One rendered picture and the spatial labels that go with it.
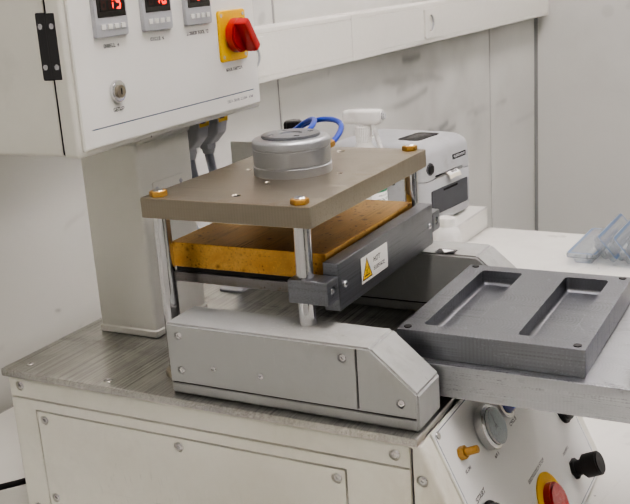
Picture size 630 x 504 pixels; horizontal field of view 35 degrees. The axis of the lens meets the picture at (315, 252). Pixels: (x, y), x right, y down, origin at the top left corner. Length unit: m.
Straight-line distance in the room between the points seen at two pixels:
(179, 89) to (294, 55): 0.89
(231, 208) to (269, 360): 0.14
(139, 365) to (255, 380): 0.17
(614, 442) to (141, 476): 0.55
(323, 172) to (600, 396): 0.34
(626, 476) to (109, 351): 0.58
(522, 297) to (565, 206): 2.59
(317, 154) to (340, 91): 1.23
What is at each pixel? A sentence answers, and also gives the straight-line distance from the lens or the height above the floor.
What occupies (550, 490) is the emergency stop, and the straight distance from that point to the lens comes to 1.00.
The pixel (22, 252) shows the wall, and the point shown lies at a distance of 1.45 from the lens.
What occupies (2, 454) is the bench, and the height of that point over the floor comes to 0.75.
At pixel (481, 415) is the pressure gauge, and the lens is 0.91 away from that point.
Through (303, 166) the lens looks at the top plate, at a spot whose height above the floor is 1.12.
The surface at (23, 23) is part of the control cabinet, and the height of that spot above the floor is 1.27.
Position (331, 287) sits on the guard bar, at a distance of 0.86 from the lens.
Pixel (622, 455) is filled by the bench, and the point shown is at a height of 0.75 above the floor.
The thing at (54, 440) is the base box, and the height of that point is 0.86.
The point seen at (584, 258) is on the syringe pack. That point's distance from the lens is 1.87.
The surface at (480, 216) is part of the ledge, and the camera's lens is 2.10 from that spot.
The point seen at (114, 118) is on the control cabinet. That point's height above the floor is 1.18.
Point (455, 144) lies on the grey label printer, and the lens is 2.04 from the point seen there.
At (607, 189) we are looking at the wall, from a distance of 3.48.
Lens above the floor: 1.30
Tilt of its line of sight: 16 degrees down
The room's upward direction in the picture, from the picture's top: 4 degrees counter-clockwise
